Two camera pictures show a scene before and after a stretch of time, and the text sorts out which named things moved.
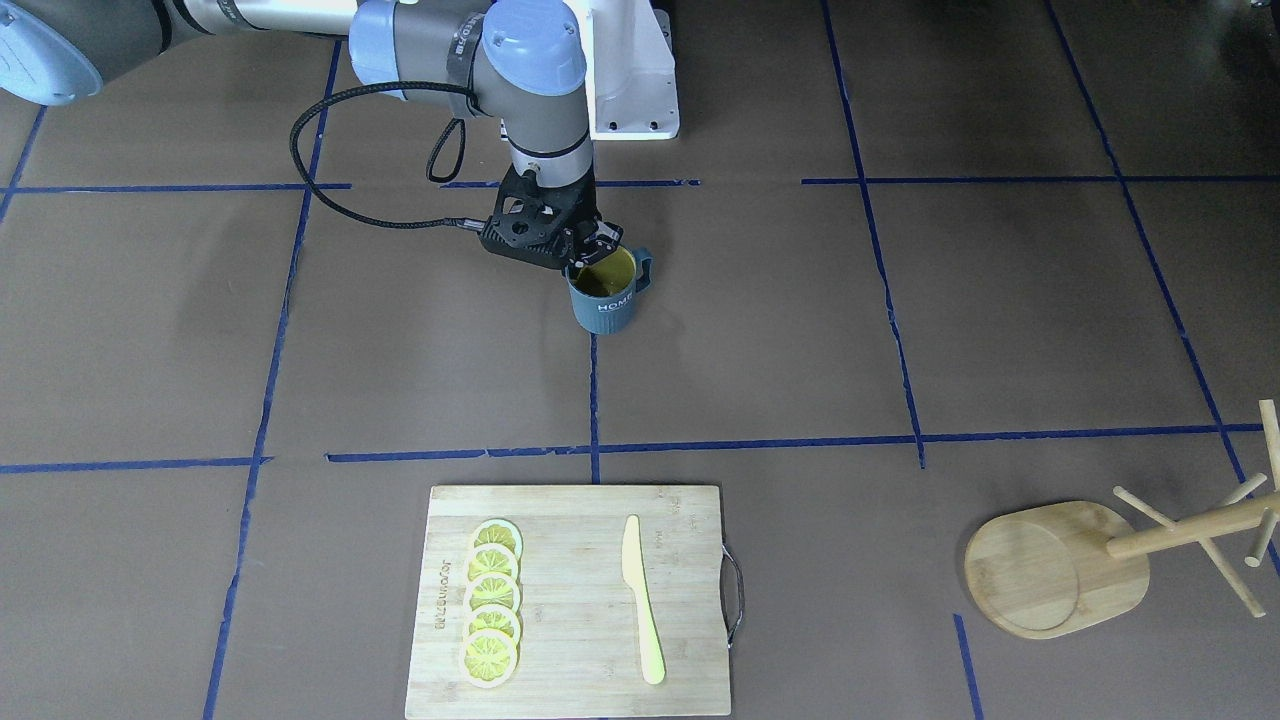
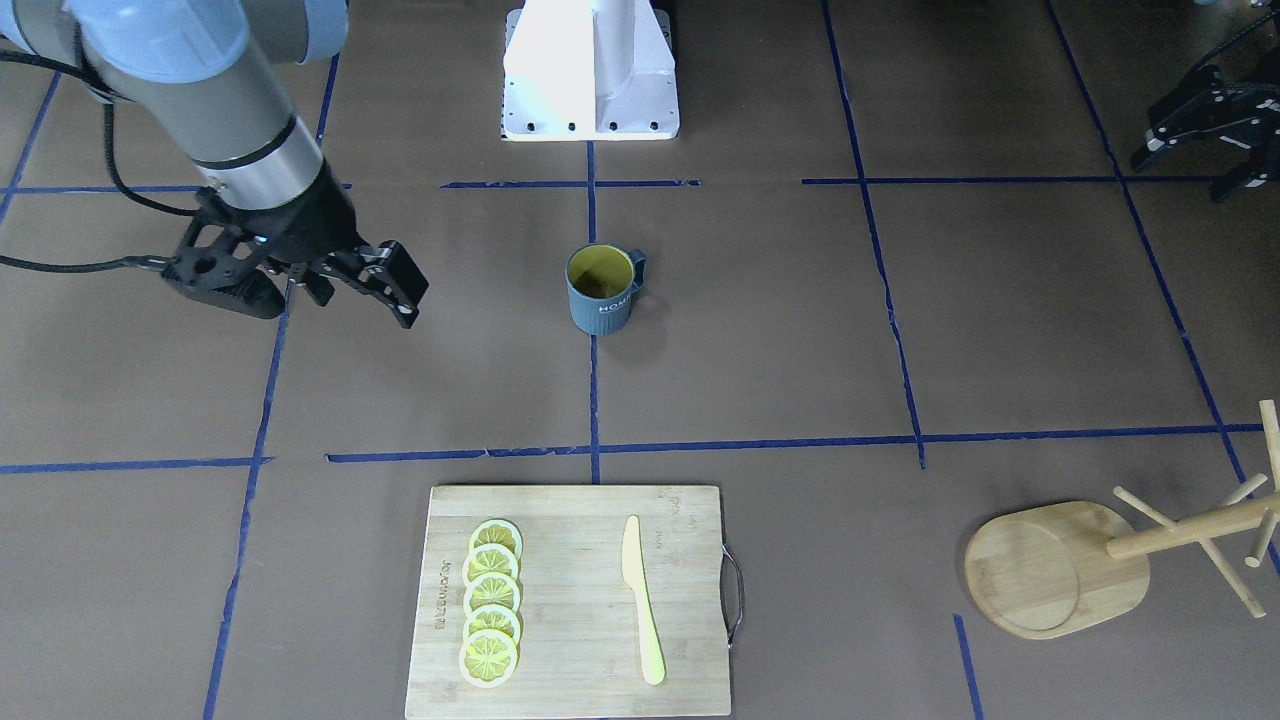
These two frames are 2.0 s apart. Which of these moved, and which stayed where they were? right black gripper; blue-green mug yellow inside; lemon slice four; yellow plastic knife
Moved: right black gripper
Stayed: lemon slice four; yellow plastic knife; blue-green mug yellow inside
